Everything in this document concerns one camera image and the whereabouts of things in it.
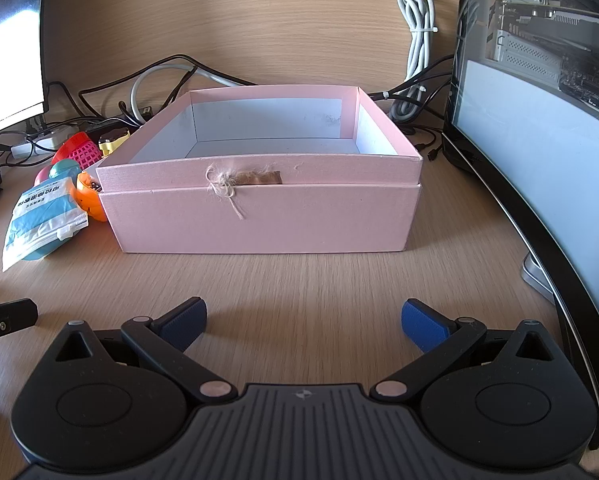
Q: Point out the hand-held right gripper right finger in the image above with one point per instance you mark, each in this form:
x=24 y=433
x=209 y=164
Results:
x=424 y=325

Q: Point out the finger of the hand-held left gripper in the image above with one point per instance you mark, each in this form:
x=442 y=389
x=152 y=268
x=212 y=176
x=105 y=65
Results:
x=9 y=315

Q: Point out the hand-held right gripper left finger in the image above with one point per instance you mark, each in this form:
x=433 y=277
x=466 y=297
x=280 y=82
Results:
x=184 y=322

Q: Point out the pink cardboard box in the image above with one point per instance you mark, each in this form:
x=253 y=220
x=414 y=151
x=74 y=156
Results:
x=259 y=220

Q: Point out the orange plastic toy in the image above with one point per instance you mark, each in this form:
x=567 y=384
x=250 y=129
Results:
x=87 y=200

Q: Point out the pink plastic mesh basket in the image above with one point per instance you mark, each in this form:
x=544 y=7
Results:
x=87 y=154

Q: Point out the small toy figure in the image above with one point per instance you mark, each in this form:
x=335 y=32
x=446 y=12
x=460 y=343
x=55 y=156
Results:
x=110 y=144

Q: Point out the wooden desktop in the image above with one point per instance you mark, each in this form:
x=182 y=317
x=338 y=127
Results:
x=299 y=280

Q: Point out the blue and white packet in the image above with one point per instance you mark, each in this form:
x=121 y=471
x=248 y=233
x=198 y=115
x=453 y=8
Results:
x=34 y=220

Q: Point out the pink plastic egg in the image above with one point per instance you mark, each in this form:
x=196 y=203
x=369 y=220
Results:
x=43 y=176

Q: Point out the teal plastic egg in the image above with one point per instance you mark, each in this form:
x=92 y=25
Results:
x=64 y=167

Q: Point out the white power strip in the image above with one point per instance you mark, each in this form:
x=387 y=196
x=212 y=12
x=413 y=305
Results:
x=44 y=142

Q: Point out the red round lid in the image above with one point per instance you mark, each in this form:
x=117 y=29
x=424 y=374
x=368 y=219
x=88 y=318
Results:
x=70 y=144

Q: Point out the right computer monitor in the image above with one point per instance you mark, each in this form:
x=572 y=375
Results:
x=529 y=135

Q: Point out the silver-edged computer monitor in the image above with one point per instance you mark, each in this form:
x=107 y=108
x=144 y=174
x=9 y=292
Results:
x=9 y=60

